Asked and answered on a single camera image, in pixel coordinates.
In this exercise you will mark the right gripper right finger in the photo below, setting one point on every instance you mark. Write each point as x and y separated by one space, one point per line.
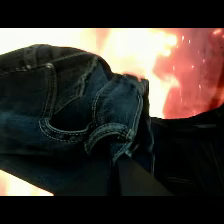
133 181

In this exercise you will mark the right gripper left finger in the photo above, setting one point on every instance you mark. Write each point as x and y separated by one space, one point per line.
98 183

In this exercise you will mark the blue jeans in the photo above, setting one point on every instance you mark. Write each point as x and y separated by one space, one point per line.
66 110

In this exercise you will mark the black garment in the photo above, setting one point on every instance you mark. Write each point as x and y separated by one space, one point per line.
190 153

